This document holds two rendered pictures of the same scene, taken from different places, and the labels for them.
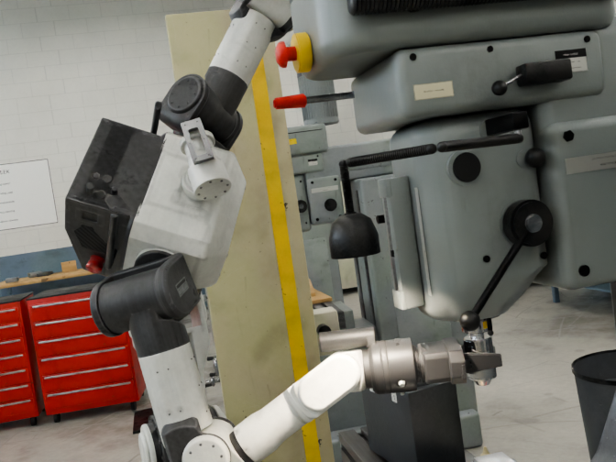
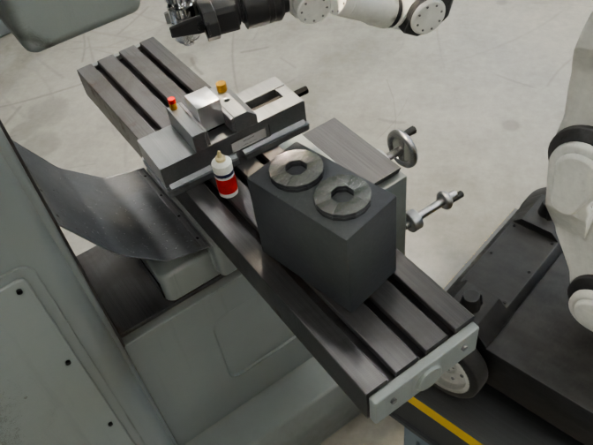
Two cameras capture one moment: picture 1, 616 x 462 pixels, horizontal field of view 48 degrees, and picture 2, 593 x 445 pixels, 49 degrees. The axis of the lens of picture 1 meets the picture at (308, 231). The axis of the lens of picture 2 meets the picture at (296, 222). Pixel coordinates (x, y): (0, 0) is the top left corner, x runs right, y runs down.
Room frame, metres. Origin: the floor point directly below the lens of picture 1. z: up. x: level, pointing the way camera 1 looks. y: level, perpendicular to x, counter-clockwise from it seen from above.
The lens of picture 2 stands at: (2.21, -0.42, 1.82)
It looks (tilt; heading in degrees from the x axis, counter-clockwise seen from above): 47 degrees down; 164
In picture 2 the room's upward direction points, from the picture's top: 9 degrees counter-clockwise
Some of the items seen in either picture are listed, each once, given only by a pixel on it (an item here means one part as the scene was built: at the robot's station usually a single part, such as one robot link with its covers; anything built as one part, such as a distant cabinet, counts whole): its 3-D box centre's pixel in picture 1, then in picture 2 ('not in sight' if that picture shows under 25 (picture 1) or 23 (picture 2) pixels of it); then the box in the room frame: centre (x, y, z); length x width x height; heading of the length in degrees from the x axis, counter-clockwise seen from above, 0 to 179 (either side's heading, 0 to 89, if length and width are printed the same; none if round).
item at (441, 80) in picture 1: (469, 85); not in sight; (1.13, -0.30, 1.68); 0.34 x 0.24 x 0.10; 102
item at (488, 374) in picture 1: (479, 359); (183, 23); (1.12, -0.25, 1.23); 0.05 x 0.05 x 0.06
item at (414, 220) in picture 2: not in sight; (433, 207); (1.14, 0.29, 0.50); 0.22 x 0.06 x 0.06; 102
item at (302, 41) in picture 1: (301, 52); not in sight; (1.07, -0.03, 1.76); 0.06 x 0.02 x 0.06; 12
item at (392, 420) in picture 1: (409, 413); (323, 222); (1.51, -0.17, 1.02); 0.22 x 0.12 x 0.20; 23
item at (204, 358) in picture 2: not in sight; (260, 285); (1.11, -0.23, 0.42); 0.80 x 0.30 x 0.60; 102
